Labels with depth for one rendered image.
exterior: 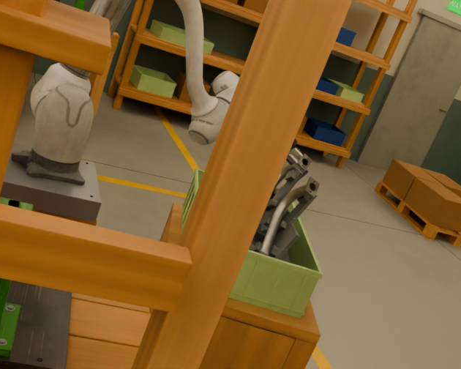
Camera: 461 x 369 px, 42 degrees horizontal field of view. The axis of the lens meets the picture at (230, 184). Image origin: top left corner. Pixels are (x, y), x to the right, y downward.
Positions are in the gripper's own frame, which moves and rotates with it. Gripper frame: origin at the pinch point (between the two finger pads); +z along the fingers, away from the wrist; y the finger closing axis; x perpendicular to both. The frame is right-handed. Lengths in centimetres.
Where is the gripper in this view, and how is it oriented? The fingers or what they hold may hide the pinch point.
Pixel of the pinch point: (296, 159)
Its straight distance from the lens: 220.3
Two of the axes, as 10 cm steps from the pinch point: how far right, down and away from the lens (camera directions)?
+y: 5.4, -6.8, 5.0
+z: 6.9, 7.0, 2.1
